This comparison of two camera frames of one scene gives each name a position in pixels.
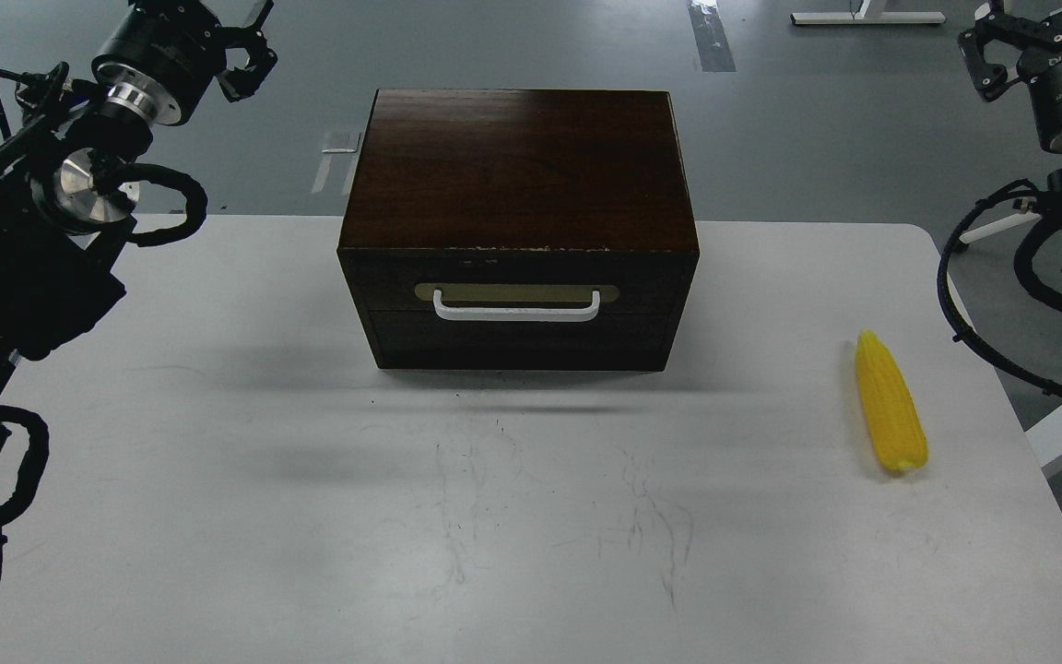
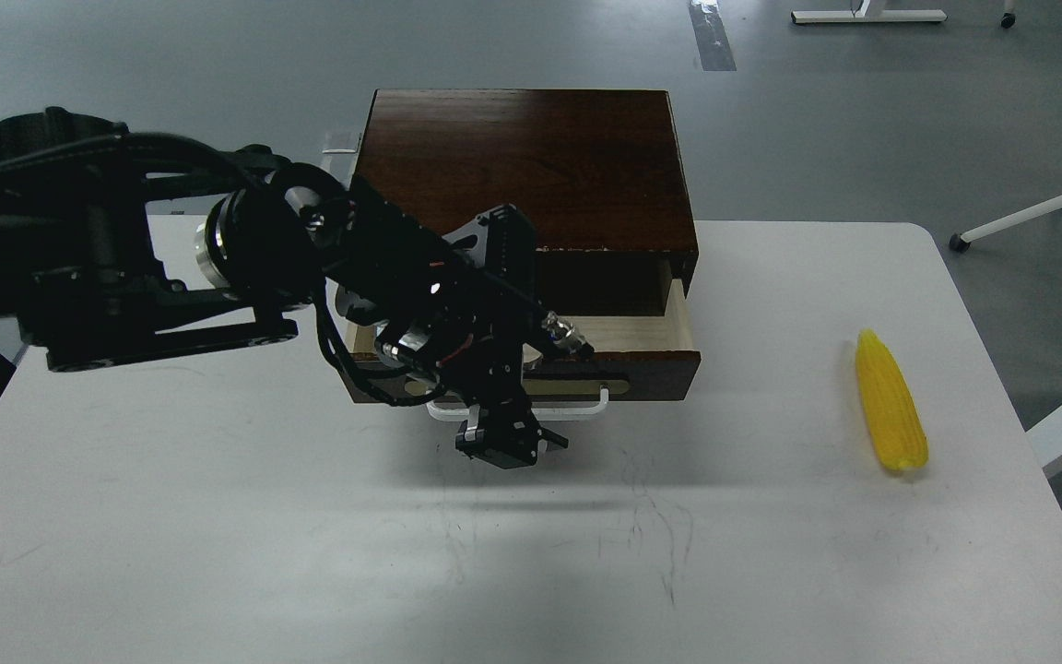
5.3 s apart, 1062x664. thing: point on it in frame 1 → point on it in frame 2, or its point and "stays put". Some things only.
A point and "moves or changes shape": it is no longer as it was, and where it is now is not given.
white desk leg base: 858,17 stays put
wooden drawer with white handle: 522,326 moves or changes shape
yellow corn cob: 891,402 stays put
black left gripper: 182,46 → 455,314
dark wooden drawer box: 520,230 stays put
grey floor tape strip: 713,48 stays put
